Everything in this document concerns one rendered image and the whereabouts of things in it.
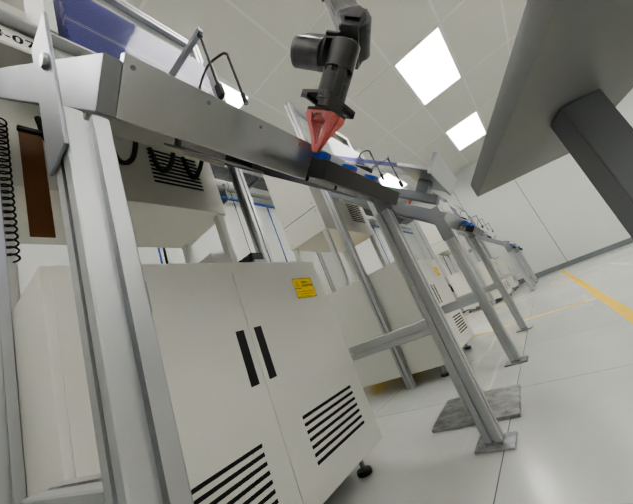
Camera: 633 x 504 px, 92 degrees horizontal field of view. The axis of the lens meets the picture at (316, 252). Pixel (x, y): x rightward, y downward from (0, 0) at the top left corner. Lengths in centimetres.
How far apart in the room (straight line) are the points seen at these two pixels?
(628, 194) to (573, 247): 760
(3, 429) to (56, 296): 26
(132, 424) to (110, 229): 16
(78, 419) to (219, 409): 22
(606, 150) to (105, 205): 67
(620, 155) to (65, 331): 86
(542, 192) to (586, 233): 116
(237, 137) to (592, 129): 55
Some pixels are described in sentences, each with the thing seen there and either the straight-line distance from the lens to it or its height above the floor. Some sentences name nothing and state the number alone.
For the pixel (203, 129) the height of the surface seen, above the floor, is 69.
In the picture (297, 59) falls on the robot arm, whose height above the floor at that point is 87.
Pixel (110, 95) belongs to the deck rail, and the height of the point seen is 69.
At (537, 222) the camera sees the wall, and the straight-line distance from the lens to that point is 825.
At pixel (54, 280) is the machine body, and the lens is 63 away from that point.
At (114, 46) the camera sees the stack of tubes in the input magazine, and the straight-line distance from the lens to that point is 138.
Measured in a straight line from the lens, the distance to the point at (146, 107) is 47.
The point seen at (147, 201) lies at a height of 101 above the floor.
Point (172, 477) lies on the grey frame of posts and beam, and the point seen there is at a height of 31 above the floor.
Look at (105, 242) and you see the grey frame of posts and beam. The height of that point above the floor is 50.
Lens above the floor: 35
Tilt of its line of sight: 16 degrees up
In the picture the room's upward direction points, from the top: 22 degrees counter-clockwise
